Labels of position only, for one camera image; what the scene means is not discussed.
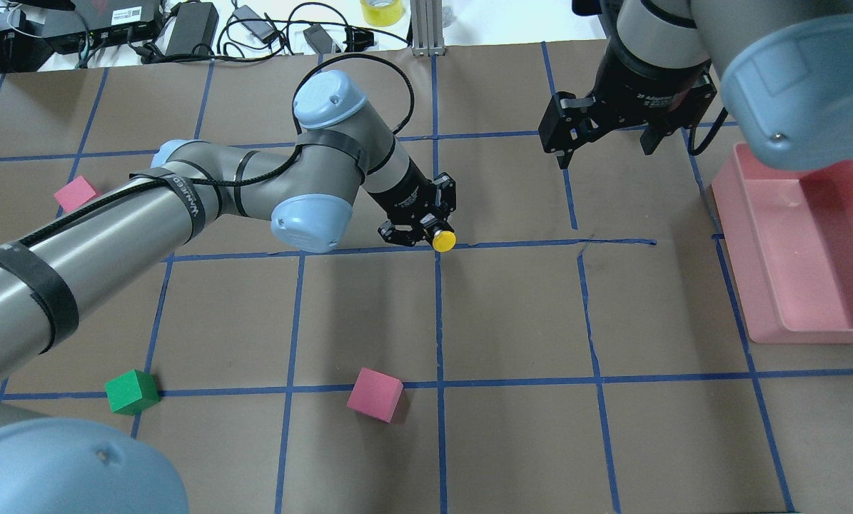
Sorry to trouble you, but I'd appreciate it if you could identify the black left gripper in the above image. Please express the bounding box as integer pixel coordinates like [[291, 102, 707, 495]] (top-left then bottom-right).
[[368, 161, 458, 247]]

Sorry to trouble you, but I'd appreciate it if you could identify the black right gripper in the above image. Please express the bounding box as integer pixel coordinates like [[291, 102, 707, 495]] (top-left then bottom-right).
[[538, 54, 717, 170]]

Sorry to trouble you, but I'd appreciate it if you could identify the yellow push button switch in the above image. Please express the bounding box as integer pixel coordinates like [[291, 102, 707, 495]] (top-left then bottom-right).
[[430, 228, 458, 253]]

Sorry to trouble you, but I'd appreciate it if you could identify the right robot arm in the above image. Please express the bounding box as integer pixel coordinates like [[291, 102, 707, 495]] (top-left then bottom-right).
[[538, 1, 853, 171]]

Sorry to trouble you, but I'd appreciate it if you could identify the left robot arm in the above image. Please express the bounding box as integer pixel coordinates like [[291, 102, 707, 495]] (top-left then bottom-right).
[[0, 66, 456, 513]]

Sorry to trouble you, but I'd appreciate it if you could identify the pink foam cube centre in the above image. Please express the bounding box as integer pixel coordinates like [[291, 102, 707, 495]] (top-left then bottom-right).
[[346, 368, 404, 423]]

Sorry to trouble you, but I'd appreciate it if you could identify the pink foam cube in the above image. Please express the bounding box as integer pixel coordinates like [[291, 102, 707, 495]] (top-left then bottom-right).
[[346, 368, 404, 423], [52, 176, 102, 213]]

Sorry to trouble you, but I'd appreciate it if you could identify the pink plastic tray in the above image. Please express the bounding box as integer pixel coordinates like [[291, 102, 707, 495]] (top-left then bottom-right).
[[711, 143, 853, 344]]

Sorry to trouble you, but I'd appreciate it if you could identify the black power adapter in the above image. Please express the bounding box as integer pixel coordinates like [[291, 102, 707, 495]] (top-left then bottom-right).
[[164, 1, 218, 56]]

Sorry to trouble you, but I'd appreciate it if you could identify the green foam cube near left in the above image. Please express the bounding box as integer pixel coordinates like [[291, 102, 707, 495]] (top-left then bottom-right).
[[104, 370, 161, 416]]

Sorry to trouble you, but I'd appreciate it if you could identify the pink foam cube far left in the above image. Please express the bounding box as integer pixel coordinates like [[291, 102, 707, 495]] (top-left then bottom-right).
[[52, 176, 102, 213]]

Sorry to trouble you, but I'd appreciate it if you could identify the right camera cable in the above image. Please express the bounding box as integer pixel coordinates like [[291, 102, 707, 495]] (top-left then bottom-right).
[[687, 107, 728, 156]]

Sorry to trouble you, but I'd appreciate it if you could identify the camera cable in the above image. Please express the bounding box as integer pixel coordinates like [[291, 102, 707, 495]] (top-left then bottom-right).
[[291, 53, 416, 136], [687, 107, 728, 156]]

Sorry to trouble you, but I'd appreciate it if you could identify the left camera cable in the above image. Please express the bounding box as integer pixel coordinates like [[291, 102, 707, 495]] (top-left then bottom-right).
[[291, 53, 416, 136]]

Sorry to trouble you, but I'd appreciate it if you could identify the aluminium frame post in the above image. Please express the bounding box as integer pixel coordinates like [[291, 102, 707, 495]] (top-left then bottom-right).
[[409, 1, 447, 56]]

